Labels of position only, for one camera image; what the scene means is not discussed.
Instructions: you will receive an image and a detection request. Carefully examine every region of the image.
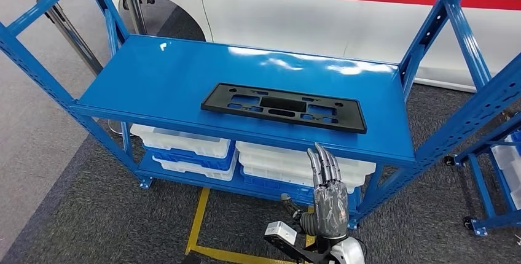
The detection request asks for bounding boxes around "yellow floor tape square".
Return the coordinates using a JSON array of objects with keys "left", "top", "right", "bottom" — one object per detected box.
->
[{"left": 185, "top": 187, "right": 316, "bottom": 264}]

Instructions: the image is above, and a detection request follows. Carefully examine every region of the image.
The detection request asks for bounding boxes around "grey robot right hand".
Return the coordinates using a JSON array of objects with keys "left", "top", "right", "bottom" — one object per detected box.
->
[{"left": 281, "top": 142, "right": 350, "bottom": 239}]

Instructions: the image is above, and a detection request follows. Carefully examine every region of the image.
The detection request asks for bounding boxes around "chrome stanchion post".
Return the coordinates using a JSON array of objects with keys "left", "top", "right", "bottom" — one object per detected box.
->
[
  {"left": 36, "top": 0, "right": 123, "bottom": 135},
  {"left": 116, "top": 0, "right": 155, "bottom": 35}
]

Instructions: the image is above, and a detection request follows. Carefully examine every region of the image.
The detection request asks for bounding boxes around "blue metal shelf rack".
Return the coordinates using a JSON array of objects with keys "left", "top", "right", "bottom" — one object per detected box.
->
[{"left": 0, "top": 0, "right": 521, "bottom": 230}]

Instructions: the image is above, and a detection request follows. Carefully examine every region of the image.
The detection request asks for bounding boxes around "white car with red stripe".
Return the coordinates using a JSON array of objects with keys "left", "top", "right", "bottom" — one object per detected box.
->
[{"left": 97, "top": 0, "right": 521, "bottom": 93}]

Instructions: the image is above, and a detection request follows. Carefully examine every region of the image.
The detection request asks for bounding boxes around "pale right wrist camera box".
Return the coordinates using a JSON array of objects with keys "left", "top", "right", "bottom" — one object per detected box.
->
[{"left": 264, "top": 220, "right": 298, "bottom": 247}]

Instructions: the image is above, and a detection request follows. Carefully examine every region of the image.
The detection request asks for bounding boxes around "black plastic plate part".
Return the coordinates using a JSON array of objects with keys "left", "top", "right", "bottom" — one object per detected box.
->
[{"left": 200, "top": 83, "right": 368, "bottom": 135}]

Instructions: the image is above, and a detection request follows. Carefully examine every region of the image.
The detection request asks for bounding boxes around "blue rack with casters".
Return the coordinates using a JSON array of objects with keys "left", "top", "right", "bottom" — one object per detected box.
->
[{"left": 444, "top": 111, "right": 521, "bottom": 238}]

